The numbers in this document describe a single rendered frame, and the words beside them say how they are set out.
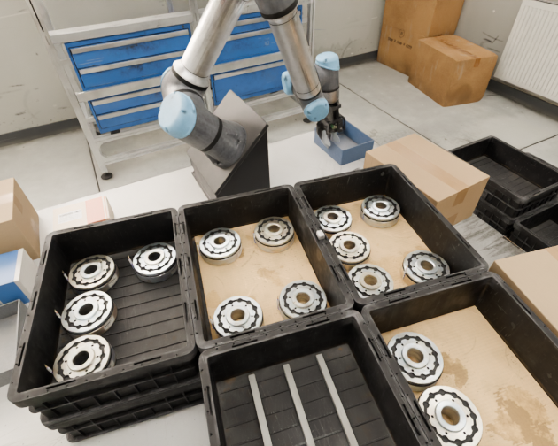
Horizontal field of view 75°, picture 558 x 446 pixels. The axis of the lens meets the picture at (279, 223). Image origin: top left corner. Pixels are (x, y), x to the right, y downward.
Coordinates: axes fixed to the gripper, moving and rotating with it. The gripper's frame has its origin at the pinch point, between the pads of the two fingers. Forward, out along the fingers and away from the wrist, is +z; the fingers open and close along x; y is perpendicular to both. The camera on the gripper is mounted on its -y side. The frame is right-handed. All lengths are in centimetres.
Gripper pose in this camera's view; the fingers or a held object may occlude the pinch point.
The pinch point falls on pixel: (328, 143)
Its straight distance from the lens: 147.8
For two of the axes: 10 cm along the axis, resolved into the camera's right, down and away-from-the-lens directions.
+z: 1.4, 6.8, 7.2
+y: 4.3, 6.2, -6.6
